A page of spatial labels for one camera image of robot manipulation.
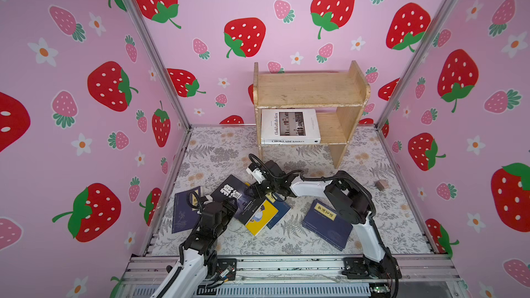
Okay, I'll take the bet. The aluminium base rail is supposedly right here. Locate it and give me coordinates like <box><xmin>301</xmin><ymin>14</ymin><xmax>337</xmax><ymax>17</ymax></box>
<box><xmin>119</xmin><ymin>254</ymin><xmax>469</xmax><ymax>298</ymax></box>

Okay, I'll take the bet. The small brown block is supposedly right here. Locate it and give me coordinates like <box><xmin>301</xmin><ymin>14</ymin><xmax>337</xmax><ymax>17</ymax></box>
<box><xmin>375</xmin><ymin>179</ymin><xmax>390</xmax><ymax>191</ymax></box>

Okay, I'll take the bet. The black wolf cover book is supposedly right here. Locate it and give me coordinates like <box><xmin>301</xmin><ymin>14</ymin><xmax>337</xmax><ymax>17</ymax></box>
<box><xmin>211</xmin><ymin>175</ymin><xmax>266</xmax><ymax>225</ymax></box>

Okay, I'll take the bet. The blue book middle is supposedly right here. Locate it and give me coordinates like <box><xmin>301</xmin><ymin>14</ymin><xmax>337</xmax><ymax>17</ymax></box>
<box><xmin>266</xmin><ymin>193</ymin><xmax>291</xmax><ymax>229</ymax></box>

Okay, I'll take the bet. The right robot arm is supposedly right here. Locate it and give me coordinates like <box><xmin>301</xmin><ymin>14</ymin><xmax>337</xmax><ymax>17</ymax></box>
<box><xmin>247</xmin><ymin>155</ymin><xmax>402</xmax><ymax>282</ymax></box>

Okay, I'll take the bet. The blue book right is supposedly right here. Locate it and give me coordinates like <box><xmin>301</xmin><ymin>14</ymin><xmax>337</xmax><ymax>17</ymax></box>
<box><xmin>302</xmin><ymin>199</ymin><xmax>353</xmax><ymax>251</ymax></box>

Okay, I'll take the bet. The blue book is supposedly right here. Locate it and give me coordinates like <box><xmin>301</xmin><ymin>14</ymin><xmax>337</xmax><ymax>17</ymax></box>
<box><xmin>266</xmin><ymin>193</ymin><xmax>291</xmax><ymax>229</ymax></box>
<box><xmin>302</xmin><ymin>199</ymin><xmax>353</xmax><ymax>251</ymax></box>

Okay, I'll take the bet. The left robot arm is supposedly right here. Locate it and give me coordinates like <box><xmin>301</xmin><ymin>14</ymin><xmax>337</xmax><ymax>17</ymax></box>
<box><xmin>152</xmin><ymin>197</ymin><xmax>238</xmax><ymax>297</ymax></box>

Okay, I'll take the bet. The wooden two-tier shelf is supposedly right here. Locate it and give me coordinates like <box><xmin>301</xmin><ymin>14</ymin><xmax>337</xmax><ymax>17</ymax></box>
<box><xmin>253</xmin><ymin>61</ymin><xmax>371</xmax><ymax>169</ymax></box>

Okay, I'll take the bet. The yellow cartoon cover book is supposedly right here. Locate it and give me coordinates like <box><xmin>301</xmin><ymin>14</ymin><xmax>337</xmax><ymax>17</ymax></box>
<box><xmin>245</xmin><ymin>194</ymin><xmax>277</xmax><ymax>237</ymax></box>

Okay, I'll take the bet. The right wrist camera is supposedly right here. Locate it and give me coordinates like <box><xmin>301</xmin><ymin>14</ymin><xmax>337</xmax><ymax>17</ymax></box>
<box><xmin>247</xmin><ymin>164</ymin><xmax>266</xmax><ymax>184</ymax></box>

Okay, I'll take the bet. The dark purple book left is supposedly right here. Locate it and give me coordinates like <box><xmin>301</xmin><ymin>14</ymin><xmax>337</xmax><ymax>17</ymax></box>
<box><xmin>172</xmin><ymin>186</ymin><xmax>202</xmax><ymax>233</ymax></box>

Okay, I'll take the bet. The white hardcover book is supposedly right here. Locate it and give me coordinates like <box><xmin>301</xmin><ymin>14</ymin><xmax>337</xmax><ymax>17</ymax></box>
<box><xmin>261</xmin><ymin>109</ymin><xmax>321</xmax><ymax>145</ymax></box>

